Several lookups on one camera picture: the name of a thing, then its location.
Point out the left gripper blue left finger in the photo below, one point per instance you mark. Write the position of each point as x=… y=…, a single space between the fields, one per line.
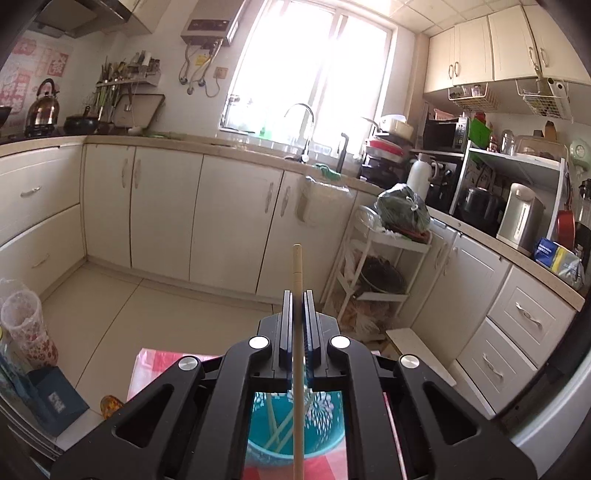
x=286 y=331

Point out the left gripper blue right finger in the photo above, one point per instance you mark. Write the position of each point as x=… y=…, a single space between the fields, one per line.
x=312 y=342

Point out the wooden chopstick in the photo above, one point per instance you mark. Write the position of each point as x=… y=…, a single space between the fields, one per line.
x=298 y=362

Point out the chrome kitchen faucet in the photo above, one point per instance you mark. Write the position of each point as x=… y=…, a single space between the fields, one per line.
x=307 y=131

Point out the teal perforated plastic basket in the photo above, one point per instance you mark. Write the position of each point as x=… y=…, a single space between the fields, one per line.
x=271 y=429

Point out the white wooden step stool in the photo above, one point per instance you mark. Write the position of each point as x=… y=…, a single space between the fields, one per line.
x=405 y=341

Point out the white tiered storage cart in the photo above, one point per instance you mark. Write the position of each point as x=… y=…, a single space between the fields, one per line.
x=373 y=276

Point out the red white checkered tablecloth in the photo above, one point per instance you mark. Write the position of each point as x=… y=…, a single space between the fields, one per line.
x=149 y=364

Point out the green vegetable bag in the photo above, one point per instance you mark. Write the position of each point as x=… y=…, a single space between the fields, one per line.
x=401 y=209

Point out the yellow patterned slipper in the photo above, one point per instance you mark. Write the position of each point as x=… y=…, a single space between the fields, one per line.
x=109 y=404

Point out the white thermos jug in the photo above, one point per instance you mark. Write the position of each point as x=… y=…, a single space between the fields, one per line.
x=420 y=175

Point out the dark blue box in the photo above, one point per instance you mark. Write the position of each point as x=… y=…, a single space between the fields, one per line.
x=57 y=403

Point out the silver electric water boiler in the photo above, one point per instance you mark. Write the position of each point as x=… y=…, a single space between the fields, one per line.
x=521 y=220

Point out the black microwave oven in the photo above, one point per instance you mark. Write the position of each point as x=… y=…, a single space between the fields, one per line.
x=446 y=135

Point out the blue packaged bag on counter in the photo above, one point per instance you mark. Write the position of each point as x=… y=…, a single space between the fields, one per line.
x=561 y=262

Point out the floral plastic trash bin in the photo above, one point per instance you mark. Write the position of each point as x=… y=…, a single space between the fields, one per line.
x=22 y=317

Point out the white metal counter shelf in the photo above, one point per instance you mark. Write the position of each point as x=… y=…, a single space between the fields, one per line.
x=547 y=178

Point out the black wok pan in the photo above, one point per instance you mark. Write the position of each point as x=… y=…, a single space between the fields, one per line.
x=83 y=124

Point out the steel kettle on stove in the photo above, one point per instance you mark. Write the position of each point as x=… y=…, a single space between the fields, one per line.
x=43 y=114

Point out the wall utensil rack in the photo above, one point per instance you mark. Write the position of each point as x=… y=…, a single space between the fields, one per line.
x=145 y=71

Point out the white wall water heater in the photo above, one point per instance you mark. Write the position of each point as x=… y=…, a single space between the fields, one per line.
x=213 y=20

